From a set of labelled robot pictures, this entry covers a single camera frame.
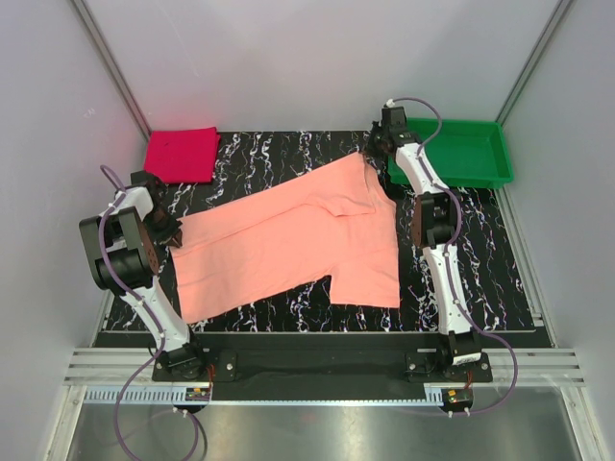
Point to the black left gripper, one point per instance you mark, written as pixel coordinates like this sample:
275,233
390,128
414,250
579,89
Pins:
169,233

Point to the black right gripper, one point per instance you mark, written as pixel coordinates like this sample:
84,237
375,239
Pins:
377,127

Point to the peach t shirt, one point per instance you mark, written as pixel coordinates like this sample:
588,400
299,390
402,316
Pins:
335,221

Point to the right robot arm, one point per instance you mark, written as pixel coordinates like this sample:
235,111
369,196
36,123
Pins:
435,227

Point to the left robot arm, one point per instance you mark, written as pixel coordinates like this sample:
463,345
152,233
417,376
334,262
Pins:
120,245

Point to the green plastic tray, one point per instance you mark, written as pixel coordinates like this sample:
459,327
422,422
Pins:
471,154

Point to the folded magenta t shirt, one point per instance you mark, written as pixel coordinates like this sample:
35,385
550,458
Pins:
182,156

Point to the left controller board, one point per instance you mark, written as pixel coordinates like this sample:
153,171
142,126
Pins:
197,394

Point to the controller board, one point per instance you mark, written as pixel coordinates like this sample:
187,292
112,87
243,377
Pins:
197,394
457,401

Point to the right controller board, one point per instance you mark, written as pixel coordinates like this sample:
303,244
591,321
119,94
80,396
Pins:
457,401

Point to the aluminium front rail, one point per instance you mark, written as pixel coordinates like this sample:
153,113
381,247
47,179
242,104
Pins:
536,367

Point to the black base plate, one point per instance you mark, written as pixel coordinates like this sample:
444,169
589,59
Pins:
370,364

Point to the white slotted cable duct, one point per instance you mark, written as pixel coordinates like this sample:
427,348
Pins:
157,394

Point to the right aluminium corner post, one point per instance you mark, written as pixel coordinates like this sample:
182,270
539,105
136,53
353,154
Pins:
557,17

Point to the aluminium corner post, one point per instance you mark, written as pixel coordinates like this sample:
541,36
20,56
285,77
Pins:
108,60
557,17

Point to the left aluminium corner post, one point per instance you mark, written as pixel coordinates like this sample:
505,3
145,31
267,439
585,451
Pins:
108,60

